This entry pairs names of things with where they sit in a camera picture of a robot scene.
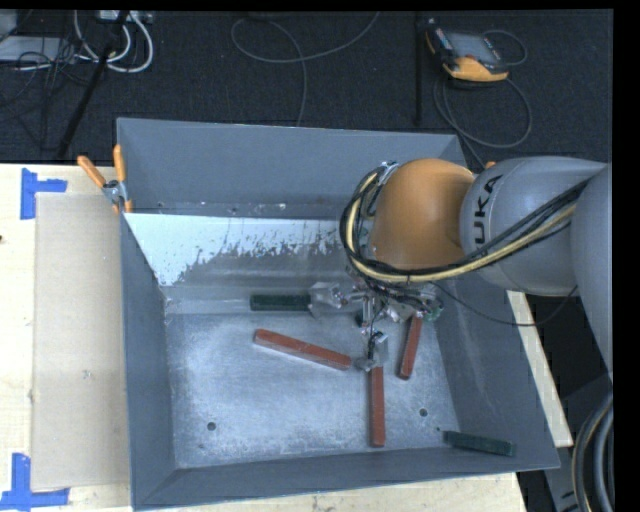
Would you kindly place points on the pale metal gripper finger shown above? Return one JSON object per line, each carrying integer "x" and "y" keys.
{"x": 327, "y": 297}
{"x": 380, "y": 347}

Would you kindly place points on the red-brown flat block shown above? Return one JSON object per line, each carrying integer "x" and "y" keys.
{"x": 300, "y": 348}
{"x": 411, "y": 350}
{"x": 377, "y": 407}

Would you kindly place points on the dark green flat block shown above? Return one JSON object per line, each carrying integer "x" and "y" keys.
{"x": 277, "y": 302}
{"x": 477, "y": 443}

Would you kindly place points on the grey metal bin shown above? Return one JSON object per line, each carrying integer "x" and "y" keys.
{"x": 240, "y": 390}

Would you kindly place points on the pale flat board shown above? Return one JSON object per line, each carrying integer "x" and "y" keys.
{"x": 75, "y": 325}

